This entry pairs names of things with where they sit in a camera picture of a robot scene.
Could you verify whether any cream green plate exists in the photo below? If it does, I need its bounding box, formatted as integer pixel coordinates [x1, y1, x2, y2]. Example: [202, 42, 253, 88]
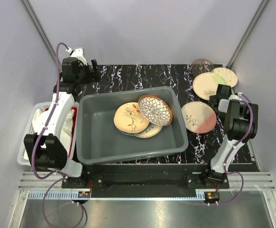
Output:
[193, 72, 226, 101]

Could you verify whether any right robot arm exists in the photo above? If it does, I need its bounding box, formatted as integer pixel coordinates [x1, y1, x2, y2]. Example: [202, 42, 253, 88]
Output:
[201, 84, 259, 189]

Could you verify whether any cream leaf pattern plate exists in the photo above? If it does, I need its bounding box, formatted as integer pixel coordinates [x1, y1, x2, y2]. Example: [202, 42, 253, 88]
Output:
[113, 102, 150, 134]

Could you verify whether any grey plastic bin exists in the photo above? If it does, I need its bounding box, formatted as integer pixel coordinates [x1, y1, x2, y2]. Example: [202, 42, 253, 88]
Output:
[76, 86, 188, 165]

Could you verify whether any white plastic basket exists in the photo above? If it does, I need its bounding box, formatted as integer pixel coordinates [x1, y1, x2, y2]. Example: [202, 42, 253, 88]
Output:
[17, 102, 79, 166]

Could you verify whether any teal embossed plate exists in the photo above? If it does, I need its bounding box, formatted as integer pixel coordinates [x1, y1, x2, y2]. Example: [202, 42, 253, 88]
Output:
[120, 131, 135, 136]

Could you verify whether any white petal pattern bowl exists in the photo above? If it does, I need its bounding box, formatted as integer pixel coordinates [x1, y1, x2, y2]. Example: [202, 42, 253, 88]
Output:
[138, 95, 173, 126]

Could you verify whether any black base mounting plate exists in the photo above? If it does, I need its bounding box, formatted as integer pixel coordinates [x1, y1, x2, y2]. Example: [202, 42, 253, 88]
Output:
[62, 164, 230, 200]

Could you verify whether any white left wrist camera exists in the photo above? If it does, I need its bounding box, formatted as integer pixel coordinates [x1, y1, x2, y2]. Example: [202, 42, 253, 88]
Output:
[66, 47, 87, 66]

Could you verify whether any beige wooden round plate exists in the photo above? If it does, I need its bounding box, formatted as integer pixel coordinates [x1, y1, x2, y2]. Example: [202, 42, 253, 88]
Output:
[212, 67, 238, 88]

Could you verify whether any pink and cream plate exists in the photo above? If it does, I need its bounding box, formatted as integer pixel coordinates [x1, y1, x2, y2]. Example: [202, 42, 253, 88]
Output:
[181, 101, 217, 134]

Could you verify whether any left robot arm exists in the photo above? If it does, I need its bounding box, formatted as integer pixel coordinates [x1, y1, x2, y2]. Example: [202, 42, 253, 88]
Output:
[24, 57, 101, 188]

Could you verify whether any white cloth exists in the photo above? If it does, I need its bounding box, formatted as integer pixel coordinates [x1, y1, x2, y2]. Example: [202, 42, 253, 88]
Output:
[23, 107, 77, 158]

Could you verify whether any cream and blue plate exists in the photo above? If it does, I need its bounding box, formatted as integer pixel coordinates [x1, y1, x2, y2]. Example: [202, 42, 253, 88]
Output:
[134, 123, 163, 138]

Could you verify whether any dark transparent glass plate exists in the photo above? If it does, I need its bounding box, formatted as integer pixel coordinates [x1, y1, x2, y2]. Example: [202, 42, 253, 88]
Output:
[191, 58, 214, 76]

